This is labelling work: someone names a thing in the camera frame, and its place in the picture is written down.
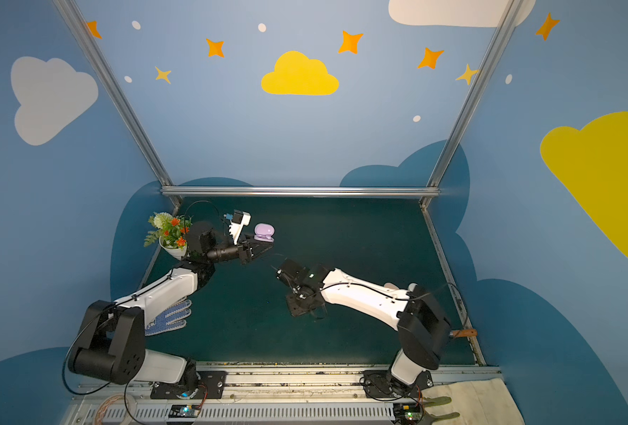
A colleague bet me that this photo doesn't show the purple earbud charging case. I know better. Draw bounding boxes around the purple earbud charging case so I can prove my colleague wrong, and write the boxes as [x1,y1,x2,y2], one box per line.
[254,223,275,243]

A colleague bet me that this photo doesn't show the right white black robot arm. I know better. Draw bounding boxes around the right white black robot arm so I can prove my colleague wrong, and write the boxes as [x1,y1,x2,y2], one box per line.
[276,260,452,386]

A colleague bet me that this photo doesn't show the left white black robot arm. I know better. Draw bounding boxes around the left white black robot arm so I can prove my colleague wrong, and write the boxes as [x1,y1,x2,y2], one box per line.
[62,221,275,392]

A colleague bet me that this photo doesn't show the white pot with flowers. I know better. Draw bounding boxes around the white pot with flowers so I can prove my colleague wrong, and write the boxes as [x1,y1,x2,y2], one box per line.
[144,212,192,260]

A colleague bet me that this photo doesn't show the blue dotted work glove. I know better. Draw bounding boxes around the blue dotted work glove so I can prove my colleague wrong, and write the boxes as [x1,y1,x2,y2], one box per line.
[145,297,193,336]

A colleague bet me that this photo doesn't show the right green controller board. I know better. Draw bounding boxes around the right green controller board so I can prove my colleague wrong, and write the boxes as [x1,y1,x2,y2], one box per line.
[393,404,424,425]

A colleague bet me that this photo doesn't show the green controller board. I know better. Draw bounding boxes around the green controller board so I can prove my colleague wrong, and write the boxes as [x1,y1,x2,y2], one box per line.
[393,404,424,425]
[168,405,202,419]

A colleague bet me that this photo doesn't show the blue garden fork tool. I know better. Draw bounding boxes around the blue garden fork tool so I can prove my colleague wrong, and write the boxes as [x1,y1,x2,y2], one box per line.
[450,329,478,339]

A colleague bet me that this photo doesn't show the left green controller board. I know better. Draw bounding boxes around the left green controller board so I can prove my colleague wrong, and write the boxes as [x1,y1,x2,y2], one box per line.
[168,405,202,419]

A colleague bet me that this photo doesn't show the beige cloth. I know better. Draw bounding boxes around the beige cloth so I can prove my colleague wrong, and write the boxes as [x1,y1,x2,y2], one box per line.
[421,378,525,425]

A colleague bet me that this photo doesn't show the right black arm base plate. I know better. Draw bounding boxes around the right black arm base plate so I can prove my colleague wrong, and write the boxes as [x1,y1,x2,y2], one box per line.
[359,370,434,401]

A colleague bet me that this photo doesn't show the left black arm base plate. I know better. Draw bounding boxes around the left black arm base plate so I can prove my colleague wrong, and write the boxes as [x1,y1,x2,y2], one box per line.
[150,370,227,400]

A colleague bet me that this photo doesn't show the green handled pliers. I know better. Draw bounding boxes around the green handled pliers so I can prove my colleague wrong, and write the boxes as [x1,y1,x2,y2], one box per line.
[417,395,461,425]

